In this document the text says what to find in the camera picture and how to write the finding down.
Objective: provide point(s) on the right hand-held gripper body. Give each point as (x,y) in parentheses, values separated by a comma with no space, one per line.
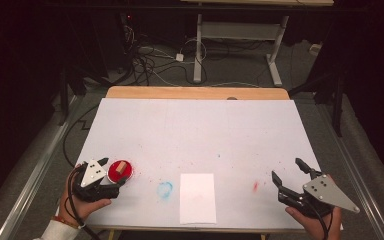
(326,195)

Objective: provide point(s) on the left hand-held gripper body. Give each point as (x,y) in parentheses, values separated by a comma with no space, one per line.
(92,175)

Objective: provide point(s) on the round red ink pad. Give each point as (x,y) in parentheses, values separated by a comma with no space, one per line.
(126,170)

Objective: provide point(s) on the small wooden stamp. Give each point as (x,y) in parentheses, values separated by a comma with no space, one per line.
(120,166)

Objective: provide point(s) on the person's left hand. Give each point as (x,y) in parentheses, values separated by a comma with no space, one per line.
(85,207)

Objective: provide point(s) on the person's right hand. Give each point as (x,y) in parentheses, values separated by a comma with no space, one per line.
(315,228)

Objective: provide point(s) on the black metal stand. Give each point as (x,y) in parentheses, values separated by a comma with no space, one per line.
(337,100)
(63,96)

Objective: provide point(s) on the white paper sheet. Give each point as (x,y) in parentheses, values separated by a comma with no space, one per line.
(197,200)

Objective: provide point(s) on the large white table mat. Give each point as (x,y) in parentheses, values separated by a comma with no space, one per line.
(196,133)

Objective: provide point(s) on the wooden table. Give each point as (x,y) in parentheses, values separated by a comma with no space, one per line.
(180,92)

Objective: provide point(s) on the white power adapter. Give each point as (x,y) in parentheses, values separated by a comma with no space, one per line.
(179,57)

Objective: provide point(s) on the light desk top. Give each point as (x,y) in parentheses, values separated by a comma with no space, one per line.
(256,2)

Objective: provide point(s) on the metal floor rail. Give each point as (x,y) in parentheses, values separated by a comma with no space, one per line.
(36,173)
(360,180)

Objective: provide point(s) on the white metal desk frame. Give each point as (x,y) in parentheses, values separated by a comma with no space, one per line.
(198,46)

